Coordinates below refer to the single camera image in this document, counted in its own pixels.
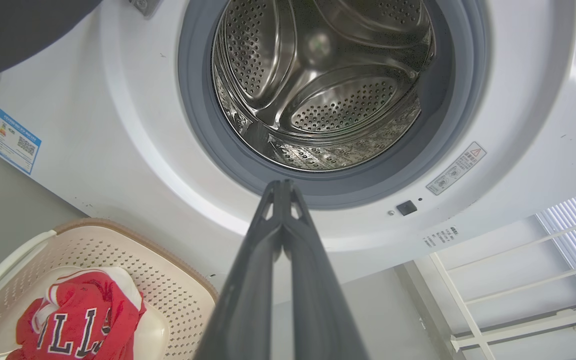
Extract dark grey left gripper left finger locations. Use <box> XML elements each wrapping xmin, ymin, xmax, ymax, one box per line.
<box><xmin>195</xmin><ymin>180</ymin><xmax>287</xmax><ymax>360</ymax></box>

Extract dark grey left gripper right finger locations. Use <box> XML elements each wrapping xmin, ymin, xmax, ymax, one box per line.
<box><xmin>283</xmin><ymin>180</ymin><xmax>370</xmax><ymax>360</ymax></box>

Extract red basketball jersey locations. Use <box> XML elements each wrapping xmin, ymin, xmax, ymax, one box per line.
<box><xmin>5</xmin><ymin>270</ymin><xmax>147</xmax><ymax>360</ymax></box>

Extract cream perforated laundry basket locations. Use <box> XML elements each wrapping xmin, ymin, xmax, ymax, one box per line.
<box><xmin>0</xmin><ymin>218</ymin><xmax>219</xmax><ymax>360</ymax></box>

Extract black washing machine door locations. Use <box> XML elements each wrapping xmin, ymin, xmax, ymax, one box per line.
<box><xmin>0</xmin><ymin>0</ymin><xmax>104</xmax><ymax>86</ymax></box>

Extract small printed text sticker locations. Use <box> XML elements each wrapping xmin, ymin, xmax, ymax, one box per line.
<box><xmin>422</xmin><ymin>226</ymin><xmax>460</xmax><ymax>248</ymax></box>

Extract grey warning label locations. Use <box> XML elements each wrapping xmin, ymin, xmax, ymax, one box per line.
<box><xmin>425</xmin><ymin>141</ymin><xmax>487</xmax><ymax>196</ymax></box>

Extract grey rubber door gasket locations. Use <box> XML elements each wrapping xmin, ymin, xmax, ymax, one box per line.
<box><xmin>177</xmin><ymin>0</ymin><xmax>491</xmax><ymax>211</ymax></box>

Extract white front-load washing machine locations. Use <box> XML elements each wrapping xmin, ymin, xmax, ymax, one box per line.
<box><xmin>0</xmin><ymin>0</ymin><xmax>576</xmax><ymax>306</ymax></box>

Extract perforated stainless steel drum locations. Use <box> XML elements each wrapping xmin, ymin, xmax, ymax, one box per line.
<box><xmin>211</xmin><ymin>0</ymin><xmax>436</xmax><ymax>172</ymax></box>

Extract white window blinds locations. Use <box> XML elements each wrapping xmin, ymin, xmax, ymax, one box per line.
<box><xmin>535</xmin><ymin>184</ymin><xmax>576</xmax><ymax>305</ymax></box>

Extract blue energy rating label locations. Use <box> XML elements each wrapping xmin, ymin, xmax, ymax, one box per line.
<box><xmin>0</xmin><ymin>109</ymin><xmax>42</xmax><ymax>176</ymax></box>

